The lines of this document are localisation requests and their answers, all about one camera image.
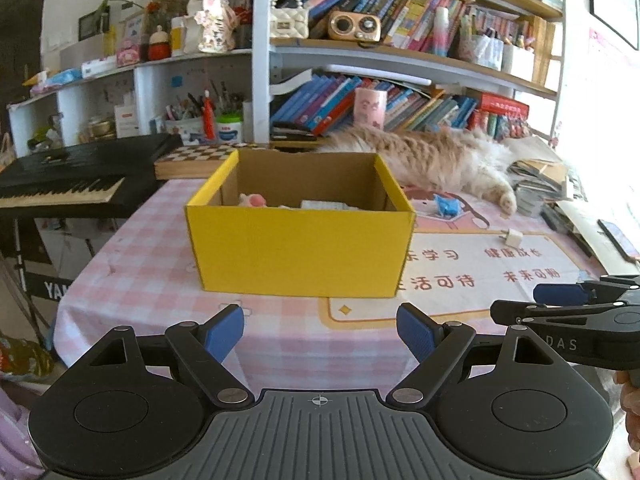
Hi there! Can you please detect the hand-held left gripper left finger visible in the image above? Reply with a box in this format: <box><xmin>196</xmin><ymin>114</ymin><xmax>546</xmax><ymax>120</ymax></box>
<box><xmin>60</xmin><ymin>304</ymin><xmax>255</xmax><ymax>410</ymax></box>

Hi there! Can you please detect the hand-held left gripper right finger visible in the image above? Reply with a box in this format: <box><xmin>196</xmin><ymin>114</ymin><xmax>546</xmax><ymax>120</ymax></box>
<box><xmin>386</xmin><ymin>302</ymin><xmax>581</xmax><ymax>410</ymax></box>

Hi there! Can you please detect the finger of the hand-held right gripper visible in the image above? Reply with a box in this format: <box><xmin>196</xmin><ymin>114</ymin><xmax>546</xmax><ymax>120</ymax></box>
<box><xmin>490</xmin><ymin>299</ymin><xmax>627</xmax><ymax>331</ymax></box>
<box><xmin>534</xmin><ymin>275</ymin><xmax>640</xmax><ymax>307</ymax></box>

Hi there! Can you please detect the yellow cardboard box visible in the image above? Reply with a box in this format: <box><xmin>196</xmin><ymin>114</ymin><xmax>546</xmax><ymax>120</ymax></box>
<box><xmin>185</xmin><ymin>149</ymin><xmax>417</xmax><ymax>299</ymax></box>

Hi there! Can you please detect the white spray bottle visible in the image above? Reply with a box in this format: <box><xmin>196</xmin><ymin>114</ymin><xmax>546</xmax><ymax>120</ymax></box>
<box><xmin>300</xmin><ymin>199</ymin><xmax>358</xmax><ymax>211</ymax></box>

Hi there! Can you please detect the pink checked cloth-covered desktop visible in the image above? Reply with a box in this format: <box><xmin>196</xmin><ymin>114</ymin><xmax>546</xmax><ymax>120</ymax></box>
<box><xmin>52</xmin><ymin>175</ymin><xmax>640</xmax><ymax>386</ymax></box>

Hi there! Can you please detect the person's right hand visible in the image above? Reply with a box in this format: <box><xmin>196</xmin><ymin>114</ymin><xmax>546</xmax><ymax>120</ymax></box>
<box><xmin>614</xmin><ymin>370</ymin><xmax>640</xmax><ymax>453</ymax></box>

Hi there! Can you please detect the printed cartoon desk mat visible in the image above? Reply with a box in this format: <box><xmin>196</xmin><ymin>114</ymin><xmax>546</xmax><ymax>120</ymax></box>
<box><xmin>320</xmin><ymin>185</ymin><xmax>608</xmax><ymax>331</ymax></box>

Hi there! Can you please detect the white paper sheet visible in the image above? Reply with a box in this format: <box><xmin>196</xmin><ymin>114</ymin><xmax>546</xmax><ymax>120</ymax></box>
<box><xmin>565</xmin><ymin>200</ymin><xmax>640</xmax><ymax>281</ymax></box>

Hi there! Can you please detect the black smartphone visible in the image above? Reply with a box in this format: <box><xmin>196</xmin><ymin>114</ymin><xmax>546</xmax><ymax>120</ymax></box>
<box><xmin>597</xmin><ymin>219</ymin><xmax>640</xmax><ymax>263</ymax></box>

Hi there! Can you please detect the stack of notebooks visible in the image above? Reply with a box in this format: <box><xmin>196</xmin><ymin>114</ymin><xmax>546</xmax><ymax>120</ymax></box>
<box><xmin>505</xmin><ymin>135</ymin><xmax>583</xmax><ymax>218</ymax></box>

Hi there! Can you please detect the small blue toy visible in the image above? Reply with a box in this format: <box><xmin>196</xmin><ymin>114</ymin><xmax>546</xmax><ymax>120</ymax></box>
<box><xmin>432</xmin><ymin>192</ymin><xmax>463</xmax><ymax>218</ymax></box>

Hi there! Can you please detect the fluffy orange cat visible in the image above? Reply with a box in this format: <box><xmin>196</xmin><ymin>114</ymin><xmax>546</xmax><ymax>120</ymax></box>
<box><xmin>320</xmin><ymin>125</ymin><xmax>521</xmax><ymax>218</ymax></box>

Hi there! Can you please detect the black keyboard stand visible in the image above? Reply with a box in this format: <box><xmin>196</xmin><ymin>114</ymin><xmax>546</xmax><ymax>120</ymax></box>
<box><xmin>0</xmin><ymin>215</ymin><xmax>96</xmax><ymax>341</ymax></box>

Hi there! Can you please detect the wooden chessboard box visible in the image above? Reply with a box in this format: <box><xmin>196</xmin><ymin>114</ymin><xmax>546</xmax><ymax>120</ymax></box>
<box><xmin>154</xmin><ymin>142</ymin><xmax>261</xmax><ymax>180</ymax></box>

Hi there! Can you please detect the red flat box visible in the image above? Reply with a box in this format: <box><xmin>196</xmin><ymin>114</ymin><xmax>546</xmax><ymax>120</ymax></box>
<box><xmin>480</xmin><ymin>92</ymin><xmax>530</xmax><ymax>118</ymax></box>

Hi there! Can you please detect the white wipes canister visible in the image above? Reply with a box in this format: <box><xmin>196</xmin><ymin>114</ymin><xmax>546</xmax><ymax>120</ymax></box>
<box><xmin>216</xmin><ymin>115</ymin><xmax>244</xmax><ymax>143</ymax></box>

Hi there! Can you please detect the white pen holder with pens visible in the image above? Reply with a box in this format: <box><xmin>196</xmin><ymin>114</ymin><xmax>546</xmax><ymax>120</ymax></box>
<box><xmin>164</xmin><ymin>92</ymin><xmax>206</xmax><ymax>145</ymax></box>

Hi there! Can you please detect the floral fabric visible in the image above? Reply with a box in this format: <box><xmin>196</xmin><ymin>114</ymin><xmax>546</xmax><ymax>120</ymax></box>
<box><xmin>0</xmin><ymin>337</ymin><xmax>55</xmax><ymax>377</ymax></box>

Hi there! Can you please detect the red tassel ornament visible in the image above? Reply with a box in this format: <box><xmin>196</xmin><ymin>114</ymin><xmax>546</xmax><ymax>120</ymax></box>
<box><xmin>201</xmin><ymin>89</ymin><xmax>218</xmax><ymax>141</ymax></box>

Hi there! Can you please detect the pink printed cup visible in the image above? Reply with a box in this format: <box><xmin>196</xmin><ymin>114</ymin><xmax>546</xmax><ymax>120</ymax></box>
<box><xmin>354</xmin><ymin>87</ymin><xmax>387</xmax><ymax>131</ymax></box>

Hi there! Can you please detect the black electronic keyboard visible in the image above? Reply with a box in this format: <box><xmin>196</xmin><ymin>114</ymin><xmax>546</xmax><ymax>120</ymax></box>
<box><xmin>0</xmin><ymin>132</ymin><xmax>183</xmax><ymax>218</ymax></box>

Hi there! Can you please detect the white box with red label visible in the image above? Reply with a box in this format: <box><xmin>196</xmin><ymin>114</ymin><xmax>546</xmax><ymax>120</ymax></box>
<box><xmin>114</xmin><ymin>102</ymin><xmax>141</xmax><ymax>138</ymax></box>

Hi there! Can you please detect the white storage bin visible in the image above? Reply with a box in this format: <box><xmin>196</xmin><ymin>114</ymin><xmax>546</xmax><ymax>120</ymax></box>
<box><xmin>501</xmin><ymin>42</ymin><xmax>536</xmax><ymax>83</ymax></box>

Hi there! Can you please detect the brass bowl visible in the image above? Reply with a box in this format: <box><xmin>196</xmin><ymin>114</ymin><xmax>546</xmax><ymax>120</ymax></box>
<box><xmin>87</xmin><ymin>117</ymin><xmax>117</xmax><ymax>141</ymax></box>

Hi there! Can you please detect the row of blue and green books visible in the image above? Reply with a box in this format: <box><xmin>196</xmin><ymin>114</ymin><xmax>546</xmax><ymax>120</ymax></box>
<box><xmin>270</xmin><ymin>74</ymin><xmax>478</xmax><ymax>136</ymax></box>

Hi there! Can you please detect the tall white bookshelf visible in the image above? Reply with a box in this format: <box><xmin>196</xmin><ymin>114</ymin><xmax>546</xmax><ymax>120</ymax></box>
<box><xmin>250</xmin><ymin>0</ymin><xmax>568</xmax><ymax>151</ymax></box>

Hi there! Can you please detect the white curved shelf unit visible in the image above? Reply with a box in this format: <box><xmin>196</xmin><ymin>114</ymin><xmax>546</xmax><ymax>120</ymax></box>
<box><xmin>7</xmin><ymin>47</ymin><xmax>253</xmax><ymax>158</ymax></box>

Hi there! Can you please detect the white under-shelf lamp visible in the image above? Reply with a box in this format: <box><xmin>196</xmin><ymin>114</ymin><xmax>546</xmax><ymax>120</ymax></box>
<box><xmin>325</xmin><ymin>64</ymin><xmax>431</xmax><ymax>87</ymax></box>

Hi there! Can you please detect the red round doll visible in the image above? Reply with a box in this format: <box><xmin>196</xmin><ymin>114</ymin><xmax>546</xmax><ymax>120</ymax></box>
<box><xmin>146</xmin><ymin>25</ymin><xmax>171</xmax><ymax>61</ymax></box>

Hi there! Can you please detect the pink cartoon box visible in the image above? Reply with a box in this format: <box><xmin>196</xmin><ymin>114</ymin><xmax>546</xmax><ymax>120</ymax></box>
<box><xmin>116</xmin><ymin>42</ymin><xmax>146</xmax><ymax>68</ymax></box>

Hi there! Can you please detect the white flat box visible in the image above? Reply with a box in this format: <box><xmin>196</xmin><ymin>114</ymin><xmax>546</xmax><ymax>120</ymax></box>
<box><xmin>80</xmin><ymin>57</ymin><xmax>118</xmax><ymax>78</ymax></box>

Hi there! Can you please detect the yellow white carton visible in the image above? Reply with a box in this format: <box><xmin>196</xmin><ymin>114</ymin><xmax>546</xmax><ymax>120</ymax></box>
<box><xmin>170</xmin><ymin>16</ymin><xmax>188</xmax><ymax>57</ymax></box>

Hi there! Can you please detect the blue packet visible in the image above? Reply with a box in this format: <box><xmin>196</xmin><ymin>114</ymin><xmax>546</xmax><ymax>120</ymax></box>
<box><xmin>47</xmin><ymin>67</ymin><xmax>83</xmax><ymax>86</ymax></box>

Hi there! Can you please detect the white pink rabbit doll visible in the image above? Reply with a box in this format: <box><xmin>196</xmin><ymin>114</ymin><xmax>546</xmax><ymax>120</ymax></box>
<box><xmin>194</xmin><ymin>0</ymin><xmax>236</xmax><ymax>54</ymax></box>

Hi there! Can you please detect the wooden retro radio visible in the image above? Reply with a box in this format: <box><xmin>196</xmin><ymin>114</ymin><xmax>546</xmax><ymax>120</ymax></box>
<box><xmin>327</xmin><ymin>10</ymin><xmax>383</xmax><ymax>42</ymax></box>

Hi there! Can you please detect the white quilted handbag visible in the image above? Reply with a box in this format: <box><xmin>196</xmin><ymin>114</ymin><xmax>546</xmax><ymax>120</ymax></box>
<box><xmin>270</xmin><ymin>0</ymin><xmax>310</xmax><ymax>39</ymax></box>

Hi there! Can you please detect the black picture frame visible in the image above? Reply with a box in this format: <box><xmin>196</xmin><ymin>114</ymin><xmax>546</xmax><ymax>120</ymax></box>
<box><xmin>77</xmin><ymin>10</ymin><xmax>111</xmax><ymax>41</ymax></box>

